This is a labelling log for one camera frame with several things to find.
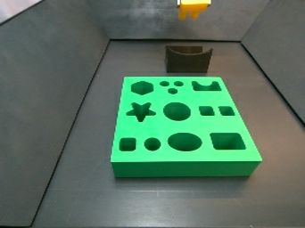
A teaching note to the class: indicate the green shape sorter block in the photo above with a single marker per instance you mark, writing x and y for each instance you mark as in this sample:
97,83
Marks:
180,129

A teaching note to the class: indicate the yellow three prong object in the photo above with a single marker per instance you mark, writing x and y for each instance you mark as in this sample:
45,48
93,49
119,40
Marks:
191,8

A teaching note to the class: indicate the black curved fixture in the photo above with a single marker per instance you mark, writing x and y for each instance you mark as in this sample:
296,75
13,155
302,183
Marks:
188,59

